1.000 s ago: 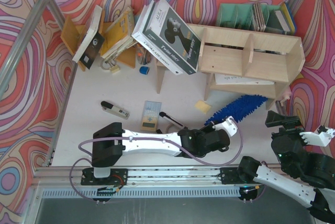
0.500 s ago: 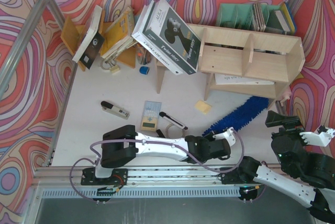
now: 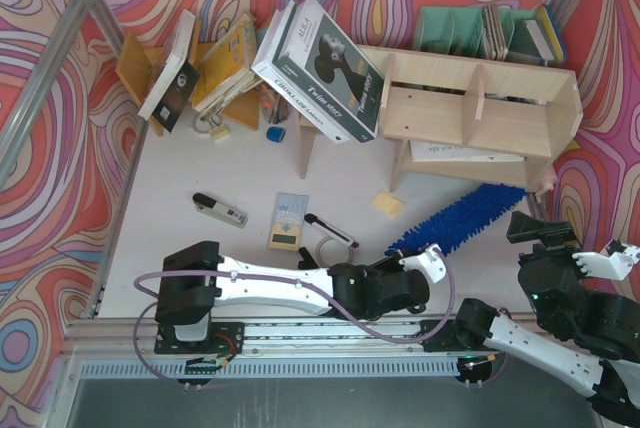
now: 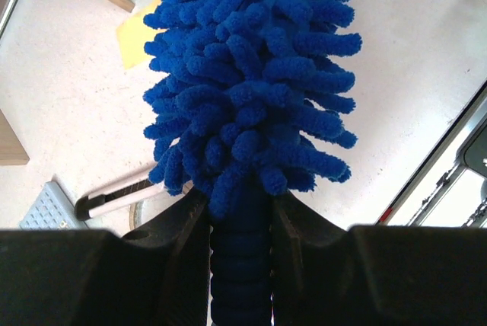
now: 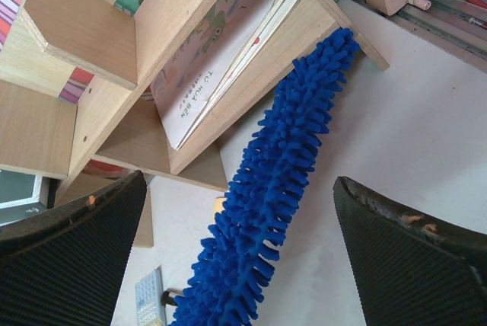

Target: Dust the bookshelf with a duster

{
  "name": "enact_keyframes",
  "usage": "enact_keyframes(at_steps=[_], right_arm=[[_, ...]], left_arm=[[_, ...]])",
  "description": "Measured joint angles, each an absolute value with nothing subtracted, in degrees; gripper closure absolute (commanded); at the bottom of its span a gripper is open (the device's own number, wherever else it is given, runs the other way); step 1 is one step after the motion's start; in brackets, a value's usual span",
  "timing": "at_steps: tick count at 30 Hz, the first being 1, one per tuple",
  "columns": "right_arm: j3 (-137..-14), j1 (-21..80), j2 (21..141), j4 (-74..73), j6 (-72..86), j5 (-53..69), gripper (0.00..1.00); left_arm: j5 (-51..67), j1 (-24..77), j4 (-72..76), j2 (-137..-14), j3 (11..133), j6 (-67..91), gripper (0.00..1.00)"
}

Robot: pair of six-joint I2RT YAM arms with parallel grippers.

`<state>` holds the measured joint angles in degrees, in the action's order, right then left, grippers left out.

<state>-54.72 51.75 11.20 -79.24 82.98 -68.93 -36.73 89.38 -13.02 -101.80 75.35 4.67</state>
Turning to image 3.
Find teal desk organiser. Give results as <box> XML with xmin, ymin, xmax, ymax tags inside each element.
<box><xmin>412</xmin><ymin>4</ymin><xmax>555</xmax><ymax>67</ymax></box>

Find black plastic clip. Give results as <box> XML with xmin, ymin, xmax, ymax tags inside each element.
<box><xmin>298</xmin><ymin>247</ymin><xmax>318</xmax><ymax>270</ymax></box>

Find white Chokladfabriken book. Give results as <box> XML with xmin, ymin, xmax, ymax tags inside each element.
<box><xmin>251</xmin><ymin>0</ymin><xmax>351</xmax><ymax>143</ymax></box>

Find yellow wooden book rack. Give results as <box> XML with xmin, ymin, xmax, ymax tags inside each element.
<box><xmin>116</xmin><ymin>17</ymin><xmax>260</xmax><ymax>137</ymax></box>

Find blue grey book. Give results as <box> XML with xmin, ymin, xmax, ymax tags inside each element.
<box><xmin>522</xmin><ymin>5</ymin><xmax>567</xmax><ymax>67</ymax></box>

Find small blue box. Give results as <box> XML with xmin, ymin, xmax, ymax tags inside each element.
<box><xmin>266</xmin><ymin>126</ymin><xmax>286</xmax><ymax>143</ymax></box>

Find light wooden bookshelf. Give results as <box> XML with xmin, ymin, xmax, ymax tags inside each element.
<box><xmin>297</xmin><ymin>43</ymin><xmax>585</xmax><ymax>211</ymax></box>

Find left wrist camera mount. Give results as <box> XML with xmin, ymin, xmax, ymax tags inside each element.
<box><xmin>399</xmin><ymin>244</ymin><xmax>448</xmax><ymax>284</ymax></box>

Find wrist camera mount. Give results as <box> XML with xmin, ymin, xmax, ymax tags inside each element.
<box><xmin>399</xmin><ymin>244</ymin><xmax>448</xmax><ymax>284</ymax></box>
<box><xmin>572</xmin><ymin>240</ymin><xmax>639</xmax><ymax>281</ymax></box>

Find white papers on shelf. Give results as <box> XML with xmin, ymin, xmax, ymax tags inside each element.
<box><xmin>409</xmin><ymin>141</ymin><xmax>524</xmax><ymax>162</ymax></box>

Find brown notebooks in organiser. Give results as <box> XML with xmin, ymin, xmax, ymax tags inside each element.
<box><xmin>480</xmin><ymin>4</ymin><xmax>508</xmax><ymax>61</ymax></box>

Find brass padlock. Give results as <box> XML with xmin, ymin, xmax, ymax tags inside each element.
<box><xmin>191</xmin><ymin>114</ymin><xmax>230</xmax><ymax>140</ymax></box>

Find roll of beige tape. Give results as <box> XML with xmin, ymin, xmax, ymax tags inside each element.
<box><xmin>315</xmin><ymin>237</ymin><xmax>354</xmax><ymax>267</ymax></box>

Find white book black cover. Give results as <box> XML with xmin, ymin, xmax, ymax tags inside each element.
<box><xmin>138</xmin><ymin>9</ymin><xmax>200</xmax><ymax>132</ymax></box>

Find yellow worn books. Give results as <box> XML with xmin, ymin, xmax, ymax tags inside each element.
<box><xmin>192</xmin><ymin>12</ymin><xmax>258</xmax><ymax>118</ymax></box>

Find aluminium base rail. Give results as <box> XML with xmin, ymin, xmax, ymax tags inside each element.
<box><xmin>64</xmin><ymin>317</ymin><xmax>601</xmax><ymax>357</ymax></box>

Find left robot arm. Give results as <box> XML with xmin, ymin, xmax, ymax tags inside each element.
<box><xmin>155</xmin><ymin>241</ymin><xmax>431</xmax><ymax>326</ymax></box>

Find blue yellow calculator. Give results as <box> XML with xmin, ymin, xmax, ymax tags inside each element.
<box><xmin>267</xmin><ymin>192</ymin><xmax>308</xmax><ymax>251</ymax></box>

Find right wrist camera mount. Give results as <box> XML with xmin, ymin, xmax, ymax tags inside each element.
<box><xmin>572</xmin><ymin>240</ymin><xmax>639</xmax><ymax>281</ymax></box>

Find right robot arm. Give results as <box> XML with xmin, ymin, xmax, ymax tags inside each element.
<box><xmin>453</xmin><ymin>211</ymin><xmax>639</xmax><ymax>427</ymax></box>

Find pencils bundle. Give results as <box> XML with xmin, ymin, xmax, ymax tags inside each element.
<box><xmin>258</xmin><ymin>83</ymin><xmax>290</xmax><ymax>125</ymax></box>

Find blue microfibre duster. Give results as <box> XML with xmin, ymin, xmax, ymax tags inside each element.
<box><xmin>385</xmin><ymin>184</ymin><xmax>526</xmax><ymax>256</ymax></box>

